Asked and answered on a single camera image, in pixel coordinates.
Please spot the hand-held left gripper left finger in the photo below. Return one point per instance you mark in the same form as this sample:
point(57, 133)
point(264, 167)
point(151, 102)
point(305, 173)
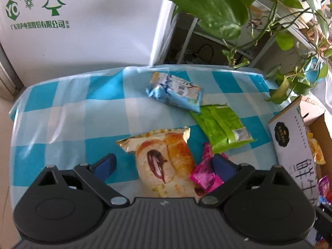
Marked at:
point(105, 166)

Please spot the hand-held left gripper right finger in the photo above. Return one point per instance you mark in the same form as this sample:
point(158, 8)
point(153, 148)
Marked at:
point(223, 167)

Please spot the pink snack packet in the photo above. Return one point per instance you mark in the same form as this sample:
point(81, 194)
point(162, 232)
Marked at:
point(205, 176)

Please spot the green snack packet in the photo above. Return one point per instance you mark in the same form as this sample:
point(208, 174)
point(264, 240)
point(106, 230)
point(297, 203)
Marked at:
point(220, 127)

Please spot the cream bread packet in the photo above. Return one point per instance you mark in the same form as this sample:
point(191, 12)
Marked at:
point(166, 155)

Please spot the cardboard box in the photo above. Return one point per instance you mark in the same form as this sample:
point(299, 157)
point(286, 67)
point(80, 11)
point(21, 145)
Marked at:
point(288, 140)

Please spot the light blue snack packet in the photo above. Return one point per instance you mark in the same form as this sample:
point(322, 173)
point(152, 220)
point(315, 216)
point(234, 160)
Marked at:
point(173, 90)

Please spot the blue checked tablecloth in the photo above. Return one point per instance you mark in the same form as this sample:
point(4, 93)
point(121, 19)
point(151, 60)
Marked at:
point(77, 109)

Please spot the yellow snack packet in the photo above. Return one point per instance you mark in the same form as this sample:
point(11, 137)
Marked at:
point(316, 150)

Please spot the purple snack packet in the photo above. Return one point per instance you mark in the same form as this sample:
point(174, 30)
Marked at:
point(325, 186)

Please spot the white metal rack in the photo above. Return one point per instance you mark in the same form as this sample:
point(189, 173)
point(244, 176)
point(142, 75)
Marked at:
point(263, 50)

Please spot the grey patterned table cover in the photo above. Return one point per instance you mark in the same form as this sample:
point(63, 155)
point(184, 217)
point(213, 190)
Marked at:
point(324, 90)

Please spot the blue round plastic object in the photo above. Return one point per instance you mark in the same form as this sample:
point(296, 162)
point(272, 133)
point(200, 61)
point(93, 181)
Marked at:
point(312, 70)

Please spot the grey refrigerator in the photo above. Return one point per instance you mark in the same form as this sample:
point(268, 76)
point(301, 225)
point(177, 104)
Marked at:
point(7, 75)

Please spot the white chest freezer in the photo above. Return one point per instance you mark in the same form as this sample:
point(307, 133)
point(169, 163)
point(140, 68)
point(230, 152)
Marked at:
point(103, 31)

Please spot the wicker basket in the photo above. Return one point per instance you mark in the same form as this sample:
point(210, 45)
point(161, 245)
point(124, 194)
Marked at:
point(317, 40)

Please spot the green pothos plant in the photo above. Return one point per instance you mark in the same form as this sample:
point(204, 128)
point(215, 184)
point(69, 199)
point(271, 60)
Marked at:
point(217, 7)

